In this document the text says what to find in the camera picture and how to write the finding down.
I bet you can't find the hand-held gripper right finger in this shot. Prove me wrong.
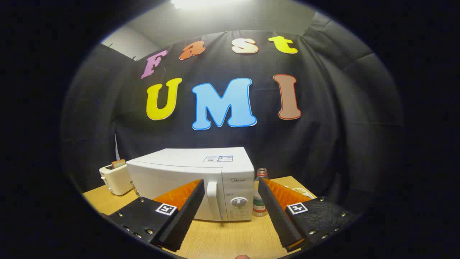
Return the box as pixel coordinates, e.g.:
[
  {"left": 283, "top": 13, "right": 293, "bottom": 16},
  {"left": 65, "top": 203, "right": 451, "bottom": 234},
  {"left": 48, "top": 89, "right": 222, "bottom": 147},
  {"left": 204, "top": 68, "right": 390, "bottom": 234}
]
[{"left": 258, "top": 177, "right": 356, "bottom": 252}]

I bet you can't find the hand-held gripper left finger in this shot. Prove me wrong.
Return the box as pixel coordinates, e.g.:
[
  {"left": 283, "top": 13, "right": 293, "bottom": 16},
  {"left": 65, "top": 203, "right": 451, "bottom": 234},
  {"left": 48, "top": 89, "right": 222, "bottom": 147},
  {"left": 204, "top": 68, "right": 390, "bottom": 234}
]
[{"left": 102, "top": 179, "right": 206, "bottom": 253}]

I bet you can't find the white microwave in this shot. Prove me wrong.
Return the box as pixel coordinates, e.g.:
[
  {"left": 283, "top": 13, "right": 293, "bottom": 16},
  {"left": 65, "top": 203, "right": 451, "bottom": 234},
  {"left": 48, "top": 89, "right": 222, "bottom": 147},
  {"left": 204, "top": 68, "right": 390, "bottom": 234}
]
[{"left": 126, "top": 147, "right": 256, "bottom": 222}]

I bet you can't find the clear plastic bottle red label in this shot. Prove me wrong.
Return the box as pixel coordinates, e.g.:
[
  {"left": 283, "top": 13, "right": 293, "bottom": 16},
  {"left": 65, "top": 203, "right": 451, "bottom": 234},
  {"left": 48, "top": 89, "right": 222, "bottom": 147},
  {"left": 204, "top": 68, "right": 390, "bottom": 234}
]
[{"left": 252, "top": 168, "right": 269, "bottom": 217}]

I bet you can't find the white divided dish of beans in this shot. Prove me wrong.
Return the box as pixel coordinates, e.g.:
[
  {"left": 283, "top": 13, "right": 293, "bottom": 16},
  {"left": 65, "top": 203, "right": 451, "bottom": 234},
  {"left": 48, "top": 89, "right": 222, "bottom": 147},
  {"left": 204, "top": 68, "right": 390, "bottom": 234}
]
[{"left": 287, "top": 186, "right": 312, "bottom": 197}]

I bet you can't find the white toaster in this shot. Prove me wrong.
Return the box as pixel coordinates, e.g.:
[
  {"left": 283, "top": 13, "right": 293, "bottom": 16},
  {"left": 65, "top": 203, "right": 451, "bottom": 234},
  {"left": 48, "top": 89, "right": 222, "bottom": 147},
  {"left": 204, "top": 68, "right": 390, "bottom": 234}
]
[{"left": 99, "top": 163, "right": 134, "bottom": 196}]

